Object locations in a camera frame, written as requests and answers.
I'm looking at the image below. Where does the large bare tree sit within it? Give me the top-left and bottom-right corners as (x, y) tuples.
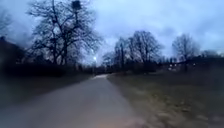
(26, 0), (104, 67)

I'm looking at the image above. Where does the grey asphalt path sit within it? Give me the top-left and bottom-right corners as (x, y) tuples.
(0, 74), (148, 128)

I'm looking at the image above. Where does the group of bare trees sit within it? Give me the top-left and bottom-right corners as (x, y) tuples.
(101, 30), (164, 74)

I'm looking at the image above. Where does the single bare tree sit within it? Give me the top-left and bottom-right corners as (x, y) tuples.
(171, 33), (201, 72)

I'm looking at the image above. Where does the grass verge with hedge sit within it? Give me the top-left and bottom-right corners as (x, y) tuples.
(0, 73), (96, 109)

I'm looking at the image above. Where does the dark building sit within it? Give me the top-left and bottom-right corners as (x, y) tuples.
(0, 35), (26, 66)

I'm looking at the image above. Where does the street lamp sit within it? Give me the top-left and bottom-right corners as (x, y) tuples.
(92, 56), (98, 69)

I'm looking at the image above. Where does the dark box on pole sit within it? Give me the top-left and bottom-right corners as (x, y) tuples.
(71, 0), (82, 10)

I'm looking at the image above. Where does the dark hedge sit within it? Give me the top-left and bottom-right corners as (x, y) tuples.
(0, 63), (94, 78)

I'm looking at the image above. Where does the dry grass field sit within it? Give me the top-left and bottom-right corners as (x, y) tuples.
(106, 69), (224, 128)

